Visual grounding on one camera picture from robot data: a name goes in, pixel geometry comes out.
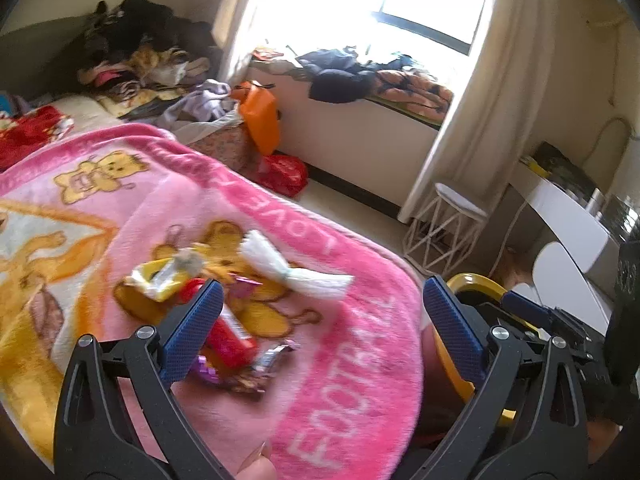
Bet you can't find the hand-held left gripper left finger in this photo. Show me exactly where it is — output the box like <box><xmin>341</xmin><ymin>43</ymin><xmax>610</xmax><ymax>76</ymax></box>
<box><xmin>52</xmin><ymin>279</ymin><xmax>236</xmax><ymax>480</ymax></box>

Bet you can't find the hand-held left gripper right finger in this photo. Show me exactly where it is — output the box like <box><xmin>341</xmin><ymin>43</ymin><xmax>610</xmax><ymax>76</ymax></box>
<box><xmin>410</xmin><ymin>276</ymin><xmax>590</xmax><ymax>480</ymax></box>

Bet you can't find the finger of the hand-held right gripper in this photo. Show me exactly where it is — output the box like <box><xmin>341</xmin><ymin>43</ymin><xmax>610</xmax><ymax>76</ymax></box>
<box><xmin>477</xmin><ymin>302</ymin><xmax>543</xmax><ymax>341</ymax></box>
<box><xmin>501</xmin><ymin>291</ymin><xmax>553</xmax><ymax>322</ymax></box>

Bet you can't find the yellow-rimmed black trash bin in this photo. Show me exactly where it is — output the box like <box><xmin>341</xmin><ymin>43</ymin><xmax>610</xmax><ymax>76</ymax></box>
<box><xmin>432</xmin><ymin>272</ymin><xmax>546</xmax><ymax>426</ymax></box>

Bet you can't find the red white candy wrapper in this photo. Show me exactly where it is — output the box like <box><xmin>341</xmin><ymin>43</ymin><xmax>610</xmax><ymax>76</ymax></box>
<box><xmin>175</xmin><ymin>280</ymin><xmax>258</xmax><ymax>372</ymax></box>

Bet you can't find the purple foil candy wrapper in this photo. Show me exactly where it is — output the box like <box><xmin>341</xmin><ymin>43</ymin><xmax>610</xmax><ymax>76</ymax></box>
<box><xmin>192</xmin><ymin>354</ymin><xmax>223</xmax><ymax>386</ymax></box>

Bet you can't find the yellow white wrapper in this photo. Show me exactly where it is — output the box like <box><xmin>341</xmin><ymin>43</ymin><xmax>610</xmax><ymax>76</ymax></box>
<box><xmin>124</xmin><ymin>245</ymin><xmax>206</xmax><ymax>303</ymax></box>

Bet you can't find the silver foil candy wrapper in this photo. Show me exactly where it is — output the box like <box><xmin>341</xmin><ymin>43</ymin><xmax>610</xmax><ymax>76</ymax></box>
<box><xmin>250</xmin><ymin>339</ymin><xmax>301</xmax><ymax>376</ymax></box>

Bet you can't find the white foam fruit net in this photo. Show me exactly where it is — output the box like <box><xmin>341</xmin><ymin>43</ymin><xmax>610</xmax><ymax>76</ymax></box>
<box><xmin>239</xmin><ymin>230</ymin><xmax>355</xmax><ymax>301</ymax></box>

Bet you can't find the person's left hand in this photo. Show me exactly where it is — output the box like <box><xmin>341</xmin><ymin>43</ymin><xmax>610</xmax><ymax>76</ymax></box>
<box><xmin>234</xmin><ymin>441</ymin><xmax>277</xmax><ymax>480</ymax></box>

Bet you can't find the white drawer cabinet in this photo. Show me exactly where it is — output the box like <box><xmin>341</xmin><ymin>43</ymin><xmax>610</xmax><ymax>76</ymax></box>
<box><xmin>510</xmin><ymin>241</ymin><xmax>616</xmax><ymax>333</ymax></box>

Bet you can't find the white vanity table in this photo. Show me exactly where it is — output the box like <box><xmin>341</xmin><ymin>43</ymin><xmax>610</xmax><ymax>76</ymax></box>
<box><xmin>507</xmin><ymin>160</ymin><xmax>640</xmax><ymax>281</ymax></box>

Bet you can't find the dark patterned box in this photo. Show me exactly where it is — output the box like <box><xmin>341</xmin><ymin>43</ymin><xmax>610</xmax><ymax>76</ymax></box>
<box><xmin>600</xmin><ymin>192</ymin><xmax>640</xmax><ymax>241</ymax></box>

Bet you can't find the pink printed blanket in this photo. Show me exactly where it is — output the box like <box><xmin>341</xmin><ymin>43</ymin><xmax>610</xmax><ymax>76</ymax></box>
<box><xmin>0</xmin><ymin>122</ymin><xmax>426</xmax><ymax>480</ymax></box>

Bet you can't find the yellow item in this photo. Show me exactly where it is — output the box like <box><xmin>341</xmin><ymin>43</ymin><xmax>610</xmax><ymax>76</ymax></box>
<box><xmin>520</xmin><ymin>155</ymin><xmax>551</xmax><ymax>177</ymax></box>

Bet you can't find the dark green bag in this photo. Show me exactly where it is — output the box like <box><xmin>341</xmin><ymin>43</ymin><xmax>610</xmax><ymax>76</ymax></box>
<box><xmin>530</xmin><ymin>141</ymin><xmax>596</xmax><ymax>196</ymax></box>

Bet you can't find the red plastic bag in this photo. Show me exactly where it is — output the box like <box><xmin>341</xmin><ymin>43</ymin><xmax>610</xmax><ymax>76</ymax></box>
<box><xmin>260</xmin><ymin>154</ymin><xmax>309</xmax><ymax>196</ymax></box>

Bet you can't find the floral storage box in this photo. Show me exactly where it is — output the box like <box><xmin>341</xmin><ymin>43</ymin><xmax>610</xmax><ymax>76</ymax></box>
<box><xmin>187</xmin><ymin>122</ymin><xmax>253</xmax><ymax>171</ymax></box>

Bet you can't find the white window seat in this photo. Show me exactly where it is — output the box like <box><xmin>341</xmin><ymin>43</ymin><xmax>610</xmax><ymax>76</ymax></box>
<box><xmin>247</xmin><ymin>57</ymin><xmax>446</xmax><ymax>208</ymax></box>

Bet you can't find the orange bag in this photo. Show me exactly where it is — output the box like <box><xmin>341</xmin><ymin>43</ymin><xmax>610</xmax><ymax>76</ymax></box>
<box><xmin>232</xmin><ymin>81</ymin><xmax>279</xmax><ymax>157</ymax></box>

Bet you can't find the wide cream curtain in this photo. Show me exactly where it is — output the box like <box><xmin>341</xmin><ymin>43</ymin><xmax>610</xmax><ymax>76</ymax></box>
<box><xmin>397</xmin><ymin>0</ymin><xmax>538</xmax><ymax>223</ymax></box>

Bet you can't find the pale purple garment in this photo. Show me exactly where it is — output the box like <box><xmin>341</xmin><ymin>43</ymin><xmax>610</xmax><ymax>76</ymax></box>
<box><xmin>160</xmin><ymin>79</ymin><xmax>241</xmax><ymax>128</ymax></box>

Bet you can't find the orange patterned quilt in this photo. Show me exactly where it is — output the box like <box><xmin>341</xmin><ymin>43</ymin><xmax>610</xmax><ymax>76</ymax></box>
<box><xmin>372</xmin><ymin>62</ymin><xmax>453</xmax><ymax>122</ymax></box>

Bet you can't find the cream mattress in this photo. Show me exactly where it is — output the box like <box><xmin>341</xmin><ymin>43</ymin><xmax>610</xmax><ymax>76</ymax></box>
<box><xmin>50</xmin><ymin>95</ymin><xmax>126</xmax><ymax>133</ymax></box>

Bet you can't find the red cloth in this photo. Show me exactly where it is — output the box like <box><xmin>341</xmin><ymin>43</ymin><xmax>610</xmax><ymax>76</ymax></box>
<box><xmin>0</xmin><ymin>105</ymin><xmax>73</xmax><ymax>171</ymax></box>

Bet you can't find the small colourful cloth heap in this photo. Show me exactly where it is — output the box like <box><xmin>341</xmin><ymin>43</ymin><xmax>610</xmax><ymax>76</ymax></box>
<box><xmin>252</xmin><ymin>47</ymin><xmax>301</xmax><ymax>73</ymax></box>

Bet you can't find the colourful printed blanket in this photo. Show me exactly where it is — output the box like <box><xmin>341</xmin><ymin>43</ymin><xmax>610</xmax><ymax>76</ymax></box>
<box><xmin>0</xmin><ymin>91</ymin><xmax>36</xmax><ymax>118</ymax></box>

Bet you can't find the pile of clothes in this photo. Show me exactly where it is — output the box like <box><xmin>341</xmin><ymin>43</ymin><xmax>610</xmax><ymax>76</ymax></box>
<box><xmin>77</xmin><ymin>0</ymin><xmax>221</xmax><ymax>106</ymax></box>

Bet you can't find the narrow cream curtain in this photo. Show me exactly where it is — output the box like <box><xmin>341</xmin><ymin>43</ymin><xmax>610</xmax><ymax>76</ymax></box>
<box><xmin>212</xmin><ymin>0</ymin><xmax>266</xmax><ymax>86</ymax></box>

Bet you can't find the grey headboard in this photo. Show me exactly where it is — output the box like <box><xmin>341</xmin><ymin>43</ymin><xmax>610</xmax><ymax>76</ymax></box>
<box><xmin>0</xmin><ymin>15</ymin><xmax>101</xmax><ymax>103</ymax></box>

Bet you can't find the window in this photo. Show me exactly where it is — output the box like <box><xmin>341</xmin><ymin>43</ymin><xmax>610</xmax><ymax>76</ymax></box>
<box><xmin>250</xmin><ymin>0</ymin><xmax>496</xmax><ymax>58</ymax></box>

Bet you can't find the white cable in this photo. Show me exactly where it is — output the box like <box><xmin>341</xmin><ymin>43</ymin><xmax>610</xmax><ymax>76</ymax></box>
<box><xmin>492</xmin><ymin>200</ymin><xmax>531</xmax><ymax>276</ymax></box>

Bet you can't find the white wire stool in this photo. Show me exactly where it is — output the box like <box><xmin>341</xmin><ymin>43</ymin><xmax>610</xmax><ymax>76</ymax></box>
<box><xmin>402</xmin><ymin>182</ymin><xmax>488</xmax><ymax>276</ymax></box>

